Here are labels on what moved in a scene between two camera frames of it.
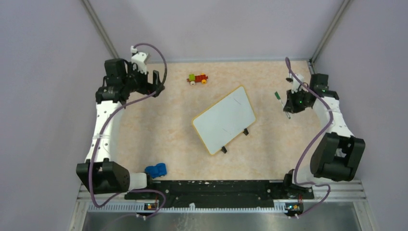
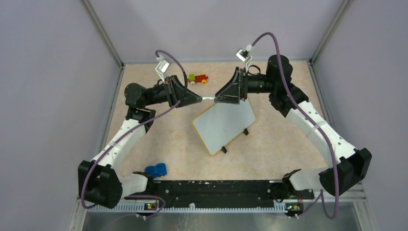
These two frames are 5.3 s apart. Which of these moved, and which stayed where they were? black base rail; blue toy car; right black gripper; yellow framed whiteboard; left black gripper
Moved: right black gripper; left black gripper
Stayed: black base rail; blue toy car; yellow framed whiteboard
